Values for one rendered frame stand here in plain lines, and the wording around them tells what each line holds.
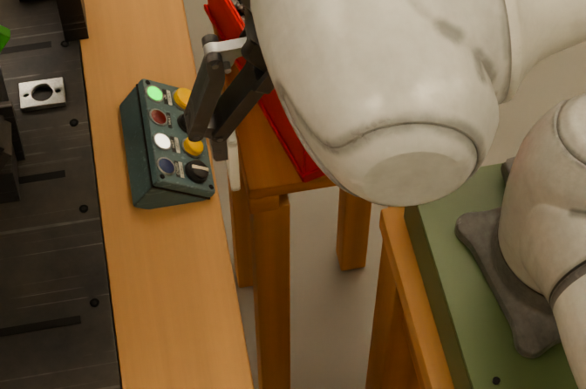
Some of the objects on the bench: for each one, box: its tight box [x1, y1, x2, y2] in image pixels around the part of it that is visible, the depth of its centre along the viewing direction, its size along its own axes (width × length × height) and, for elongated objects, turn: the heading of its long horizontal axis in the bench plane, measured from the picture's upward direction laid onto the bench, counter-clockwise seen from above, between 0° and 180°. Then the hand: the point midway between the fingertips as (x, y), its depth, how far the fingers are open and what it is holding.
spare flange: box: [18, 77, 66, 112], centre depth 157 cm, size 6×4×1 cm
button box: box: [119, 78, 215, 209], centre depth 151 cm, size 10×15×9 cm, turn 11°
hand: (297, 152), depth 103 cm, fingers open, 10 cm apart
